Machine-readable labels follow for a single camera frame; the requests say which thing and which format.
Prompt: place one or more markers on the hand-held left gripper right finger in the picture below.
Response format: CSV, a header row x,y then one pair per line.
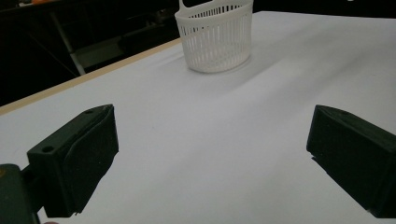
x,y
358,152

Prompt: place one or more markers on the desk with white legs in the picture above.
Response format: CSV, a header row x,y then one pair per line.
x,y
77,63

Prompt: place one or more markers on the white plastic basket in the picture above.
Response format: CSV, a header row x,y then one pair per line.
x,y
214,40

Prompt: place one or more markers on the wooden table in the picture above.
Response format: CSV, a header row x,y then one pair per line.
x,y
77,81

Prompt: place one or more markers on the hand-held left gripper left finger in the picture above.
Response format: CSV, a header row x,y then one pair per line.
x,y
77,161

